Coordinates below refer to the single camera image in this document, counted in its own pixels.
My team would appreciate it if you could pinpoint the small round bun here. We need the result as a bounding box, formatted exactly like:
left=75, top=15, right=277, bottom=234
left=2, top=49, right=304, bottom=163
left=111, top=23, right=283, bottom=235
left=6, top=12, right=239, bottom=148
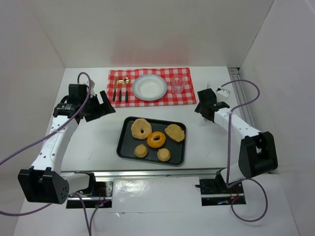
left=157, top=148, right=171, bottom=162
left=134, top=144, right=148, bottom=158

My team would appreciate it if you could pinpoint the orange glazed donut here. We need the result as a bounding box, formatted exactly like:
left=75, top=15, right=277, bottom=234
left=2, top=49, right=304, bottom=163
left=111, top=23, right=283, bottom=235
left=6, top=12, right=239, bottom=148
left=147, top=131, right=166, bottom=148

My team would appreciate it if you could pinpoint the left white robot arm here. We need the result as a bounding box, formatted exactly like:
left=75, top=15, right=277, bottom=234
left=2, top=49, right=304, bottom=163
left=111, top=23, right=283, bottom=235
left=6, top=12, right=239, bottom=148
left=18, top=84, right=115, bottom=204

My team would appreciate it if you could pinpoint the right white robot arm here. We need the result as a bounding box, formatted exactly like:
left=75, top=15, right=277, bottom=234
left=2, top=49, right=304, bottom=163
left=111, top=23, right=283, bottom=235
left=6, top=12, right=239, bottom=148
left=195, top=88, right=278, bottom=193

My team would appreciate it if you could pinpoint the brown bread slice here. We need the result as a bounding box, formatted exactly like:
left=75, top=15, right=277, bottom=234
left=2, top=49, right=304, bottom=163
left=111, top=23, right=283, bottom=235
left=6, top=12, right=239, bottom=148
left=164, top=124, right=185, bottom=143

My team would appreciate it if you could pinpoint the red checkered cloth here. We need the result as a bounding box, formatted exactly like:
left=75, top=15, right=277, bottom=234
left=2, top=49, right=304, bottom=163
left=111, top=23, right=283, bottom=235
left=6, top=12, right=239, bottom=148
left=107, top=67, right=196, bottom=108

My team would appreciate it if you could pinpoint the large pale bagel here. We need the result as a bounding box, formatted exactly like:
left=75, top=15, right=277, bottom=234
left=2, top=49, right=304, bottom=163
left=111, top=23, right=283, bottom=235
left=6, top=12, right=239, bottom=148
left=131, top=118, right=152, bottom=140

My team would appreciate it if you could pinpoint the clear drinking glass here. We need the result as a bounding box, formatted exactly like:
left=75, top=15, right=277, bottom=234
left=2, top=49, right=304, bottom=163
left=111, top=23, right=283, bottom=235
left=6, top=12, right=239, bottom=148
left=170, top=75, right=186, bottom=94

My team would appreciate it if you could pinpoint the white round plate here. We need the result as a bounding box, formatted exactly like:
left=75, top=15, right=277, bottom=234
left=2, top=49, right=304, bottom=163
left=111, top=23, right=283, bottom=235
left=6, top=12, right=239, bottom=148
left=131, top=74, right=167, bottom=101

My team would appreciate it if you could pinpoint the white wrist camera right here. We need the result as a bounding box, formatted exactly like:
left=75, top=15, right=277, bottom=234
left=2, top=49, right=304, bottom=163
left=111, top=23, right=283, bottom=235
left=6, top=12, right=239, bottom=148
left=216, top=88, right=230, bottom=101

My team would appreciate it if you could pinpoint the gold knife black handle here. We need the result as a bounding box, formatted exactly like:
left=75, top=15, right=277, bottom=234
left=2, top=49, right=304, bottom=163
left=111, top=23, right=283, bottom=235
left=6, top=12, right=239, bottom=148
left=112, top=77, right=118, bottom=101

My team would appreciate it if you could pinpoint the gold fork black handle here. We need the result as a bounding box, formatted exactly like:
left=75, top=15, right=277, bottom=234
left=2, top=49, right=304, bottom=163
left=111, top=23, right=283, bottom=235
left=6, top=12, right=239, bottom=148
left=118, top=77, right=124, bottom=102

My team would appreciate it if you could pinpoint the gold spoon black handle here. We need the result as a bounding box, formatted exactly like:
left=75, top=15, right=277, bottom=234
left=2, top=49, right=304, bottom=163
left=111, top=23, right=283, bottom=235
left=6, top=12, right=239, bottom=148
left=124, top=77, right=130, bottom=103

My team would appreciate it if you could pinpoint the aluminium rail right side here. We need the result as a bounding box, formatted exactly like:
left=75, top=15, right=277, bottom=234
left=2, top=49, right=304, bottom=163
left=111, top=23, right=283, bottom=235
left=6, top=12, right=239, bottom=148
left=227, top=67, right=255, bottom=127

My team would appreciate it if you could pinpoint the aluminium rail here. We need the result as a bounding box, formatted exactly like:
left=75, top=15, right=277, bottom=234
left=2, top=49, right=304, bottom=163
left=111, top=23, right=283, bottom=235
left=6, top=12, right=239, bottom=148
left=227, top=67, right=255, bottom=127
left=61, top=168, right=219, bottom=178

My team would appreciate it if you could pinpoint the aluminium rail front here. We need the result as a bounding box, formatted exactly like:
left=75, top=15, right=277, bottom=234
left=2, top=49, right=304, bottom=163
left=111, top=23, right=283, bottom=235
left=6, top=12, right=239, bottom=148
left=61, top=168, right=219, bottom=178

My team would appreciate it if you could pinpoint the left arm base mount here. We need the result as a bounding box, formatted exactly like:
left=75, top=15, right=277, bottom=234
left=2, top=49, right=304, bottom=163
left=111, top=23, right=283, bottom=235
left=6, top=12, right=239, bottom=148
left=76, top=180, right=114, bottom=209

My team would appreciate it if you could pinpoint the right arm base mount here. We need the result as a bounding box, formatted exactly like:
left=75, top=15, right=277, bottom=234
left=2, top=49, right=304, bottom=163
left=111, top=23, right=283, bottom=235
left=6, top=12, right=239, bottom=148
left=195, top=179, right=246, bottom=207

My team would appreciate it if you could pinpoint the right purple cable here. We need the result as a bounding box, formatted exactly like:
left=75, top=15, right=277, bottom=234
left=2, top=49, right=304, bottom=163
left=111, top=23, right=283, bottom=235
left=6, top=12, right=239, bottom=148
left=220, top=79, right=269, bottom=223

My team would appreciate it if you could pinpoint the purple cable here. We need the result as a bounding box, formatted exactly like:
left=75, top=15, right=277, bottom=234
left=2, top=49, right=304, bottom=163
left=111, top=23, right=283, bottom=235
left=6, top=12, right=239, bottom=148
left=0, top=72, right=104, bottom=236
left=220, top=79, right=269, bottom=223

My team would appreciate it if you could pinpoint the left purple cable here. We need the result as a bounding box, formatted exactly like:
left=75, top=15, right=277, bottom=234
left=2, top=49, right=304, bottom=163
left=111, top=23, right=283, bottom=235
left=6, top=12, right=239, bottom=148
left=0, top=72, right=104, bottom=236

